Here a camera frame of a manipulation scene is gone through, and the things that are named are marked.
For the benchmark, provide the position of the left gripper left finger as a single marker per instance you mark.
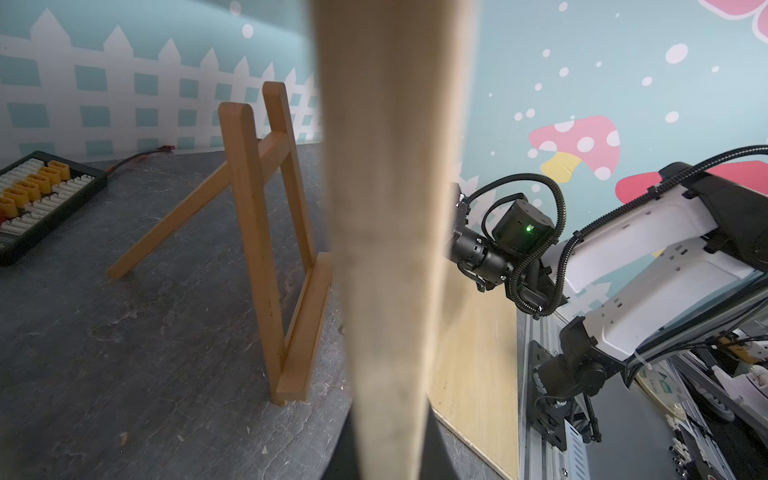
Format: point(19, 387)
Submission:
point(343, 464)

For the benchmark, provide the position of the wooden easel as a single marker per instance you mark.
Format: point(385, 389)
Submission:
point(289, 352)

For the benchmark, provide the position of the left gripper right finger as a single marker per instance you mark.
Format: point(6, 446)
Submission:
point(436, 463)

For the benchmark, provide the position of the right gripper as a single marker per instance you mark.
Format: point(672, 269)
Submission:
point(475, 256)

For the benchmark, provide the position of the plywood board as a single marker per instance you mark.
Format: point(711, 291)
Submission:
point(393, 79)
point(474, 386)

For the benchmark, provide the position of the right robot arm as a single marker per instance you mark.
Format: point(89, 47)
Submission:
point(708, 236)

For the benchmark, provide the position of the black bit set case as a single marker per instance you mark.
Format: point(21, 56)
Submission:
point(38, 193)

